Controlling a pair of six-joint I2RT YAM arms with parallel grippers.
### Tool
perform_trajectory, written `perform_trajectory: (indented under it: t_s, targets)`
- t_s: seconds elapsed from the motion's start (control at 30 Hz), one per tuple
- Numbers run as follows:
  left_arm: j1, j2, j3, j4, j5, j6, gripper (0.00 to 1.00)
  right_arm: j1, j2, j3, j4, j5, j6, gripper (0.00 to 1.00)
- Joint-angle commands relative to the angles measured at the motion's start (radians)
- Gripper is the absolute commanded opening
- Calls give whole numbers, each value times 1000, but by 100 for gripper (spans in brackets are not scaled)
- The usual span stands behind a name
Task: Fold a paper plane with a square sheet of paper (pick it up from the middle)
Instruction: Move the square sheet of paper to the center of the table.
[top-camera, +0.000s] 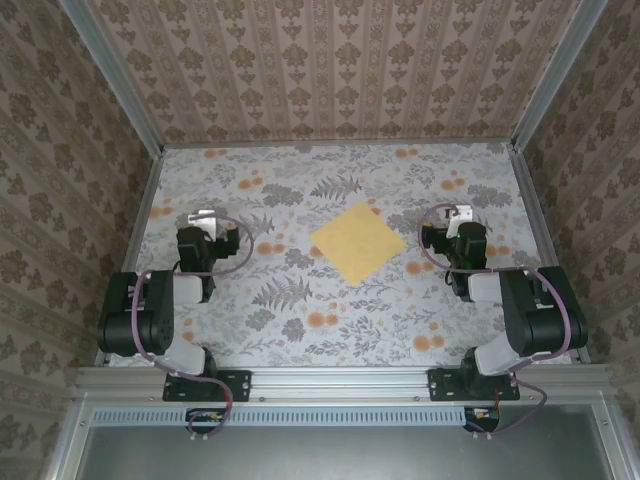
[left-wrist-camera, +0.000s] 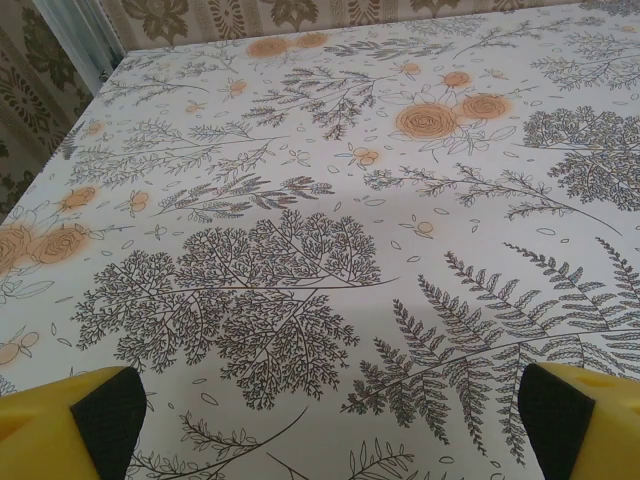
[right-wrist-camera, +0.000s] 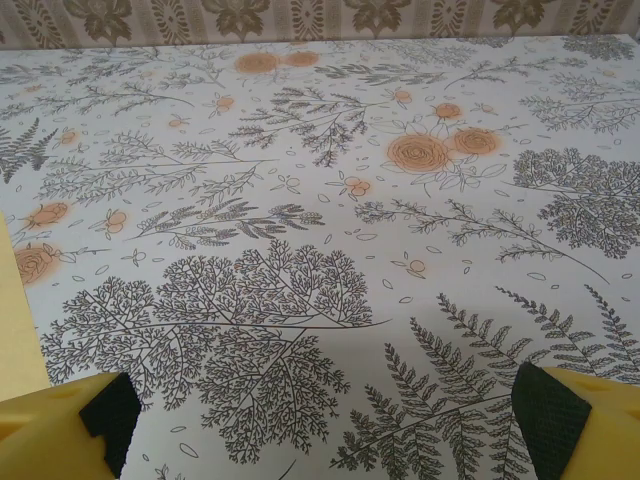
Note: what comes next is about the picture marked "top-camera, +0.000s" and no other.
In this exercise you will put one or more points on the wide aluminium cross beam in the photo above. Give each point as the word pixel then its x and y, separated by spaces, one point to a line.
pixel 340 382

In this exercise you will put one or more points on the floral patterned table mat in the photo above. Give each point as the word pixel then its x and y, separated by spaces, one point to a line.
pixel 350 330

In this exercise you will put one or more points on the thin aluminium cross rail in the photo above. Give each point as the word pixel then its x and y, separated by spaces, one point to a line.
pixel 340 144

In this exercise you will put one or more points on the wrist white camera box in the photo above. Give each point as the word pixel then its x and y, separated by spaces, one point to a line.
pixel 202 220
pixel 462 212

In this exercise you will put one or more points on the black electronics box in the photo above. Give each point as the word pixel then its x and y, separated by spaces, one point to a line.
pixel 200 425
pixel 482 424

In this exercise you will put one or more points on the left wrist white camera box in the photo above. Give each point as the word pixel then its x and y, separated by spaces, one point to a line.
pixel 202 220

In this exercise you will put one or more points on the yellow paper sheet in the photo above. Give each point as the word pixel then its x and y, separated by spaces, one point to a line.
pixel 357 242

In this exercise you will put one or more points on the aluminium side rail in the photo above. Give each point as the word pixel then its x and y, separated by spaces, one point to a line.
pixel 533 200
pixel 145 200

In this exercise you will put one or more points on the aluminium lower frame bar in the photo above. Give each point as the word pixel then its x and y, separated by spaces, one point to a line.
pixel 70 440
pixel 612 440

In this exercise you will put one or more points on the grey metal sheet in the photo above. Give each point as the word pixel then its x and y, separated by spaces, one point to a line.
pixel 350 455

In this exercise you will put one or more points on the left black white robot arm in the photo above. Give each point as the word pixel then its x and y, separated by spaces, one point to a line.
pixel 150 320

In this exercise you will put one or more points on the aluminium corner post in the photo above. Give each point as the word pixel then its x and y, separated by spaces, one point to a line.
pixel 553 75
pixel 119 80

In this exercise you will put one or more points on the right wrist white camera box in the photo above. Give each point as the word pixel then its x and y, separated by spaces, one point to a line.
pixel 462 212

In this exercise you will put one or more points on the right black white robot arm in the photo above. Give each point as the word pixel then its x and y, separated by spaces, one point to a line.
pixel 540 325

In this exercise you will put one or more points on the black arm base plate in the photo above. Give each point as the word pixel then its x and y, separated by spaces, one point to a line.
pixel 440 385
pixel 240 385

